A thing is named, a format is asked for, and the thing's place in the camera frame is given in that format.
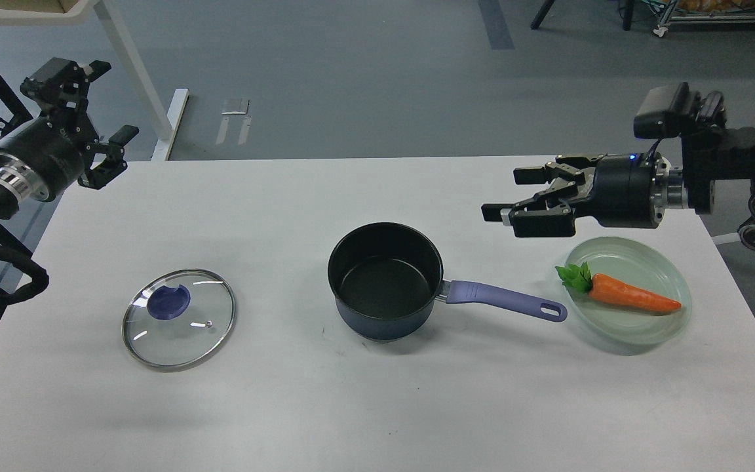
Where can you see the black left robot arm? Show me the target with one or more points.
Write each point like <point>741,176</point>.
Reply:
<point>21,278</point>

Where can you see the orange toy carrot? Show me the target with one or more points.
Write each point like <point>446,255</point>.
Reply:
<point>611,291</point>

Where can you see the glass pot lid blue knob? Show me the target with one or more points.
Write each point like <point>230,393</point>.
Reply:
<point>179,320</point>

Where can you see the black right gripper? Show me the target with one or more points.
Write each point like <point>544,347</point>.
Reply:
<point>617,188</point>

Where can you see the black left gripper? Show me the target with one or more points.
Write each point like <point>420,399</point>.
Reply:
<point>37,159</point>

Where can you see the blue saucepan with handle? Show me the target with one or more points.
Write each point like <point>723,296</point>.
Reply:
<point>386,278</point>

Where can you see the wheeled cart in background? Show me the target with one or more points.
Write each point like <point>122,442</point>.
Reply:
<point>703,13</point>

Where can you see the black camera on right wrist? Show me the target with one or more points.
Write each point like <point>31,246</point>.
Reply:
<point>675,110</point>

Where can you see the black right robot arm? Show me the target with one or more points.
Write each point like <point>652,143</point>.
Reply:
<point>707,157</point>

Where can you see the clear green glass plate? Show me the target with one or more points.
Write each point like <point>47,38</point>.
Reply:
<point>638,265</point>

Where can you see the white desk frame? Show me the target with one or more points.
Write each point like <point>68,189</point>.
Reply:
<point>164,119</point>

